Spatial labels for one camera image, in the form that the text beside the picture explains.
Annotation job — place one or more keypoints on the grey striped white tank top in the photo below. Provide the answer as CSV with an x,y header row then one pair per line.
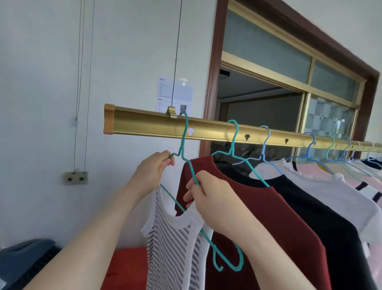
x,y
167,254

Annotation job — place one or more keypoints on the white paper notice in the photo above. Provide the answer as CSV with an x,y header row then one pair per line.
x,y
179,92

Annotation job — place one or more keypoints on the dark red t-shirt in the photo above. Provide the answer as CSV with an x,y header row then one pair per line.
x,y
268,224

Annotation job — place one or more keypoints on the brown door frame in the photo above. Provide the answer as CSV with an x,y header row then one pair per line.
x,y
213,74

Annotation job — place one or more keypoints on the person's right hand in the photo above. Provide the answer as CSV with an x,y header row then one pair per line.
x,y
221,206

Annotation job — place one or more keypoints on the person's left forearm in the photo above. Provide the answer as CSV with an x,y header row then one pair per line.
x,y
83,245

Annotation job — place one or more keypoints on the gold framed glass door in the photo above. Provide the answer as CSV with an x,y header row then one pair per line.
x,y
268,47

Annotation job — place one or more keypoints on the gold clothes rail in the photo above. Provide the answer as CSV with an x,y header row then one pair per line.
x,y
143,122

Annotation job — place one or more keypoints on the ceiling lamp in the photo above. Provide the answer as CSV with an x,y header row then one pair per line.
x,y
224,74

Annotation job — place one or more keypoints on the pink t-shirt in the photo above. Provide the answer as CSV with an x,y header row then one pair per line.
x,y
307,168

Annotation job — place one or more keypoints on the blue broom head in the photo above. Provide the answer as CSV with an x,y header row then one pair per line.
x,y
21,257

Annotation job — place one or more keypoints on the white lace blouse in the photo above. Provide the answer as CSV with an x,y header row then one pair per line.
x,y
328,194

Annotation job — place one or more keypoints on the person's left hand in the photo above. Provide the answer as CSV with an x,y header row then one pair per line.
x,y
149,173

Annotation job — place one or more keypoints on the person's right forearm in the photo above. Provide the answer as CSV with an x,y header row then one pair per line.
x,y
268,260

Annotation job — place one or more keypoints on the black t-shirt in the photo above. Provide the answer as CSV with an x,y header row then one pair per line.
x,y
313,209

